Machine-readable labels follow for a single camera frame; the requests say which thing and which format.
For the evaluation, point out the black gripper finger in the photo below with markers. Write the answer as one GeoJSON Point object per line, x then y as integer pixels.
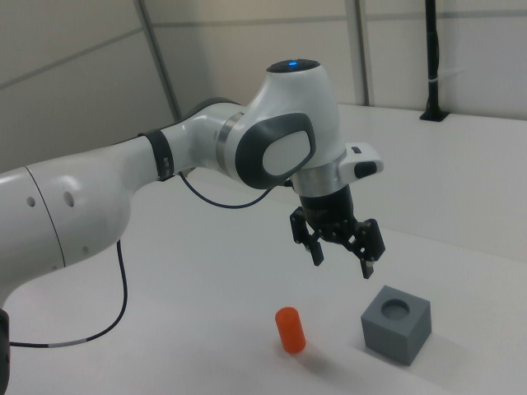
{"type": "Point", "coordinates": [298, 226]}
{"type": "Point", "coordinates": [368, 240]}

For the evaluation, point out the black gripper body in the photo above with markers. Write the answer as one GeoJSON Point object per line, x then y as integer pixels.
{"type": "Point", "coordinates": [329, 210]}

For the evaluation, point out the orange cylinder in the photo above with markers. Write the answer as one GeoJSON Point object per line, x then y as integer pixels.
{"type": "Point", "coordinates": [290, 331]}

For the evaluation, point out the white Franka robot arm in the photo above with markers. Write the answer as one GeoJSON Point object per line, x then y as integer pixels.
{"type": "Point", "coordinates": [103, 193]}

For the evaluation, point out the grey block with round hole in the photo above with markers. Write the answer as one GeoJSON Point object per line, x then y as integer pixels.
{"type": "Point", "coordinates": [405, 329]}

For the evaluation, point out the black pole with base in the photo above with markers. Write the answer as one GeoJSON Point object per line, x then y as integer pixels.
{"type": "Point", "coordinates": [432, 61]}

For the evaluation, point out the grey upright partition post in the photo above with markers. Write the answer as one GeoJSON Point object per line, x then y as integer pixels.
{"type": "Point", "coordinates": [363, 49]}

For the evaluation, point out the grey slanted partition post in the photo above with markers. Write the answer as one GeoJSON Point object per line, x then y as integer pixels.
{"type": "Point", "coordinates": [158, 49]}

